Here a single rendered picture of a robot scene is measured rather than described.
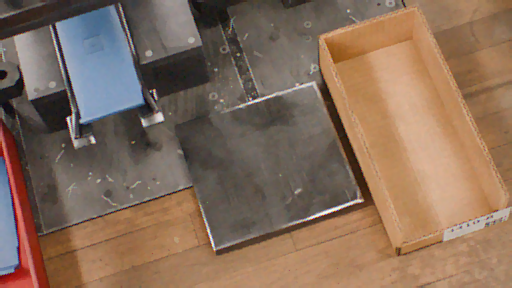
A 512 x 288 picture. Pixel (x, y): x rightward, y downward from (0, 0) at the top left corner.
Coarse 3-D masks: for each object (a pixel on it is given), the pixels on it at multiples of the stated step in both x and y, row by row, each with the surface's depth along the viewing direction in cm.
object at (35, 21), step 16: (0, 0) 97; (16, 0) 97; (32, 0) 96; (48, 0) 95; (64, 0) 97; (80, 0) 97; (96, 0) 98; (112, 0) 99; (0, 16) 96; (16, 16) 96; (32, 16) 97; (48, 16) 98; (64, 16) 99; (0, 32) 98; (16, 32) 99
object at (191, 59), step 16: (160, 64) 112; (176, 64) 113; (192, 64) 114; (160, 80) 115; (176, 80) 116; (192, 80) 117; (208, 80) 118; (64, 96) 111; (160, 96) 118; (48, 112) 113; (64, 112) 114; (48, 128) 116; (64, 128) 117
